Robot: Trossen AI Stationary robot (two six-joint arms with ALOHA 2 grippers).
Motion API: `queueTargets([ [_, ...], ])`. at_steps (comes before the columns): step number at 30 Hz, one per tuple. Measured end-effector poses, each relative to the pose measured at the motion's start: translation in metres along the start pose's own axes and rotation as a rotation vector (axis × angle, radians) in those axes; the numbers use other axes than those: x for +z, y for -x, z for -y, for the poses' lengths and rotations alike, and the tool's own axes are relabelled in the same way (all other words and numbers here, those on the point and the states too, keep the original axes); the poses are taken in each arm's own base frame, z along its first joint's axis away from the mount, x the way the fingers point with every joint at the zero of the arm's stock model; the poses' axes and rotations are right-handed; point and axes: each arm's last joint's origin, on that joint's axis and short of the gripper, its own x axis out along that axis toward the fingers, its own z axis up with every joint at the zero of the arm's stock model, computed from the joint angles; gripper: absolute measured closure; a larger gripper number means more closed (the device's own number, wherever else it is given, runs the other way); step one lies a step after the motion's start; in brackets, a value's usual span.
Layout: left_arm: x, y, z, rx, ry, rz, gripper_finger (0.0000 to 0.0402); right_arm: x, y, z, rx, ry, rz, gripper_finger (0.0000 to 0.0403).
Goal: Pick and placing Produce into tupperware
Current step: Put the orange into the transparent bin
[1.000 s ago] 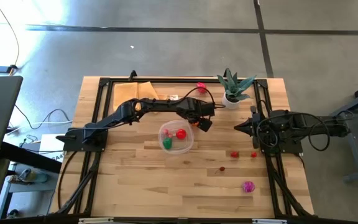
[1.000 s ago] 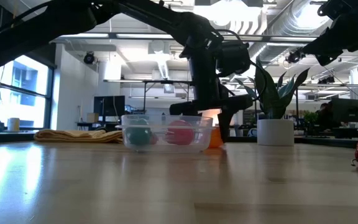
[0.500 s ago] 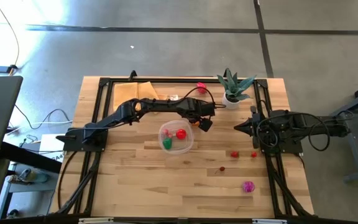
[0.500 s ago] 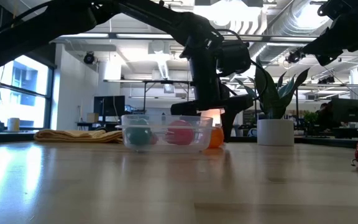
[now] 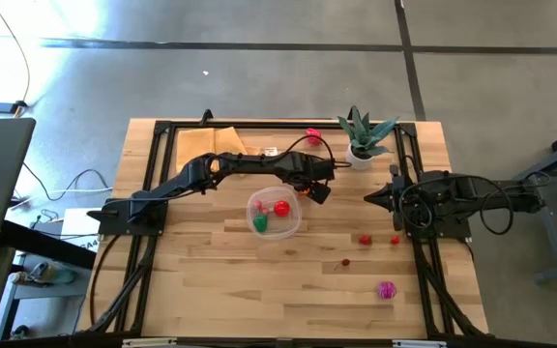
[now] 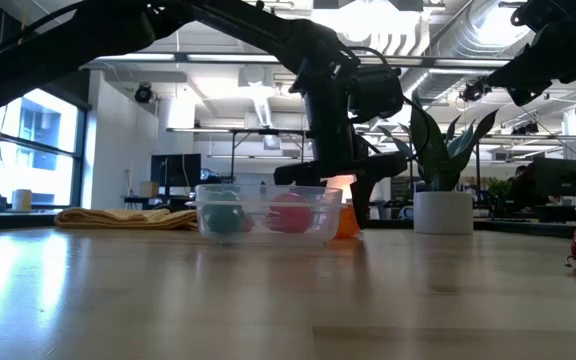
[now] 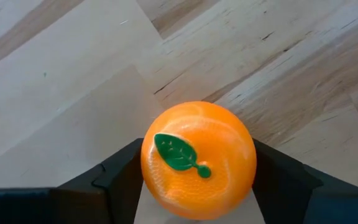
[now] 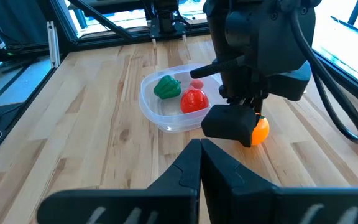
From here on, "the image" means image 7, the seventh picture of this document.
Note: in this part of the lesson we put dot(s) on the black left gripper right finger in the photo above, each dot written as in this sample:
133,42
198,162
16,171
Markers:
306,202

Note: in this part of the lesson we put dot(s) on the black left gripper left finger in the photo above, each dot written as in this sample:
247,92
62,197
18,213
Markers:
73,202

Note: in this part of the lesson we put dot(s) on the orange toy orange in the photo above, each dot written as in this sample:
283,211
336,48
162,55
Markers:
213,186

